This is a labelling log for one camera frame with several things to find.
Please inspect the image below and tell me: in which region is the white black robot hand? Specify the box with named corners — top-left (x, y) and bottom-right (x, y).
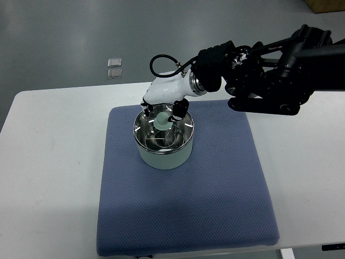
top-left (141, 70), bottom-right (206, 122)

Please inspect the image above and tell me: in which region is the glass lid with green knob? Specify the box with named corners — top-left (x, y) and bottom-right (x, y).
top-left (133, 104), bottom-right (194, 154)

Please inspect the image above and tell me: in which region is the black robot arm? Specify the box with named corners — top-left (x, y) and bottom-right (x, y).
top-left (141, 25), bottom-right (344, 122)

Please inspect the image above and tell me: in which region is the green pot with steel interior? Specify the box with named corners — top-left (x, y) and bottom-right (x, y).
top-left (133, 104), bottom-right (195, 171)

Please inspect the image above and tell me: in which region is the lower metal floor plate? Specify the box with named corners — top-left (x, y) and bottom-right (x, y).
top-left (107, 69), bottom-right (122, 79)

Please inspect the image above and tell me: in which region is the metal floor plate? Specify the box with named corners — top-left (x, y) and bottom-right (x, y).
top-left (107, 69), bottom-right (122, 79)
top-left (107, 58), bottom-right (122, 67)

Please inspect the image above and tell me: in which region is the upper metal floor plate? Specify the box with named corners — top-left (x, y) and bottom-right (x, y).
top-left (107, 58), bottom-right (122, 67)

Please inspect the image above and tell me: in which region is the blue textured cushion mat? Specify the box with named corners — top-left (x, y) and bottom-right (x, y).
top-left (96, 100), bottom-right (279, 256)

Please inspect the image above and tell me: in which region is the cardboard box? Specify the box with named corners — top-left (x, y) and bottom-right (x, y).
top-left (305, 0), bottom-right (345, 13)

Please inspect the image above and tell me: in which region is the black table control panel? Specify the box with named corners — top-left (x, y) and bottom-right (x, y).
top-left (322, 243), bottom-right (345, 251)

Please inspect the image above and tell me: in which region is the wire steaming rack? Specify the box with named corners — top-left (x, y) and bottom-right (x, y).
top-left (144, 125), bottom-right (185, 151)

